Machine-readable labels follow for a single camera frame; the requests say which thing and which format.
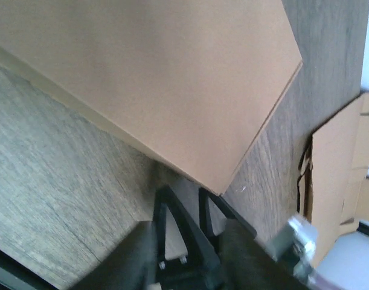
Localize cardboard box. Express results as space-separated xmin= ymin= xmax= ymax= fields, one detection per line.
xmin=0 ymin=1 xmax=303 ymax=195
xmin=297 ymin=92 xmax=369 ymax=267

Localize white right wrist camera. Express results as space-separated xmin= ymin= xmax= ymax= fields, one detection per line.
xmin=265 ymin=214 xmax=318 ymax=283

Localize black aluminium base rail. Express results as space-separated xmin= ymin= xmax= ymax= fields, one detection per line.
xmin=0 ymin=250 xmax=56 ymax=290

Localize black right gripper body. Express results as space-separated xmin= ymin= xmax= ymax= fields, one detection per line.
xmin=72 ymin=219 xmax=309 ymax=289

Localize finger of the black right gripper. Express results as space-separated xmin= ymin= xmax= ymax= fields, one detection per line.
xmin=153 ymin=185 xmax=220 ymax=271
xmin=198 ymin=187 xmax=257 ymax=242

